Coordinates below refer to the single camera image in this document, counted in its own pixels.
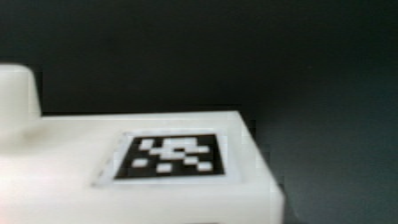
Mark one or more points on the white front drawer tray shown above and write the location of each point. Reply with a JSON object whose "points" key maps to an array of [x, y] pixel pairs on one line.
{"points": [[127, 169]]}

